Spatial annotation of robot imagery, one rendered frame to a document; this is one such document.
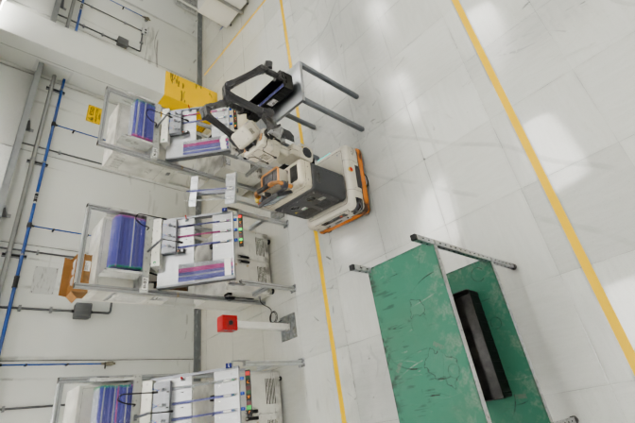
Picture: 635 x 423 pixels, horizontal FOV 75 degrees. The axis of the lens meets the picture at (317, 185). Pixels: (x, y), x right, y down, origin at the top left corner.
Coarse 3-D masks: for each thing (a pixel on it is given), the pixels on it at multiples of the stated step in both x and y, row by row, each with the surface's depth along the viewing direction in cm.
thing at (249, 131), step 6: (246, 126) 332; (252, 126) 338; (234, 132) 339; (240, 132) 335; (246, 132) 332; (252, 132) 334; (258, 132) 339; (234, 138) 340; (240, 138) 338; (246, 138) 335; (252, 138) 333; (240, 144) 341; (246, 144) 339
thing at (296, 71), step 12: (288, 72) 386; (300, 72) 372; (312, 72) 387; (300, 84) 365; (336, 84) 406; (288, 96) 375; (300, 96) 360; (276, 108) 386; (288, 108) 370; (324, 108) 375; (276, 120) 381; (300, 120) 454; (348, 120) 394; (288, 144) 423
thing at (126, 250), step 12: (120, 216) 382; (132, 216) 390; (120, 228) 377; (132, 228) 384; (144, 228) 392; (120, 240) 372; (132, 240) 379; (144, 240) 387; (108, 252) 371; (120, 252) 366; (132, 252) 374; (108, 264) 362; (120, 264) 361; (132, 264) 369
